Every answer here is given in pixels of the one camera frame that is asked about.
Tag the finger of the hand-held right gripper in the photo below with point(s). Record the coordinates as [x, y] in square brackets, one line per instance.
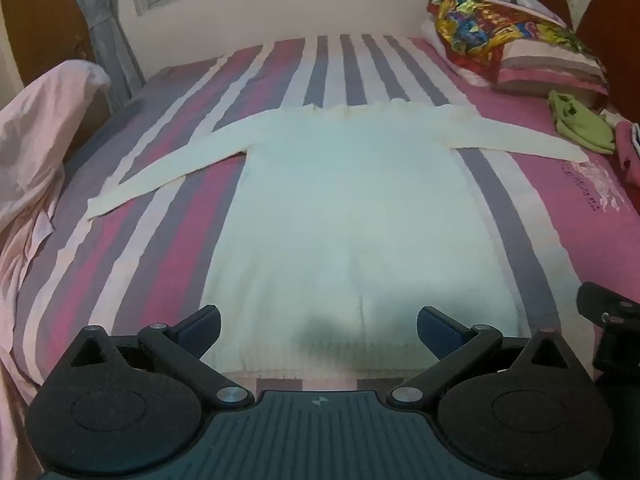
[602, 300]

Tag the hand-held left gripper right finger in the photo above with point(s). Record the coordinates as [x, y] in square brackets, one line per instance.
[439, 330]

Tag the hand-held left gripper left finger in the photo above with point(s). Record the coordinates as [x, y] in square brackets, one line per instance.
[201, 328]

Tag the white knit sweater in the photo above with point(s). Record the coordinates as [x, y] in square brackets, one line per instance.
[350, 220]

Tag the pink grey striped bedsheet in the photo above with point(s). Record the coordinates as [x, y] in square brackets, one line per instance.
[525, 210]

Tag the dark pink garment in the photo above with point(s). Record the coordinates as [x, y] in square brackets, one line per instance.
[627, 160]

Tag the green garment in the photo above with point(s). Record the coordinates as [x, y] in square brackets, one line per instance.
[582, 125]

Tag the pink striped pillow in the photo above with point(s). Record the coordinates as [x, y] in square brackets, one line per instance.
[550, 67]

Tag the pale pink cloth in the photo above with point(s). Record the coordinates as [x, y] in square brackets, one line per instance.
[30, 160]

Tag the wooden headboard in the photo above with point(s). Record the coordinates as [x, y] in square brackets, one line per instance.
[612, 15]

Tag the colourful printed cloth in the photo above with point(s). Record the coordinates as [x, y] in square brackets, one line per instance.
[475, 25]

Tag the grey curtain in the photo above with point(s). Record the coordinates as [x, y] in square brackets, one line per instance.
[107, 25]

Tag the wooden wardrobe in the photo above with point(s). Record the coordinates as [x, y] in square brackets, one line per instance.
[40, 20]

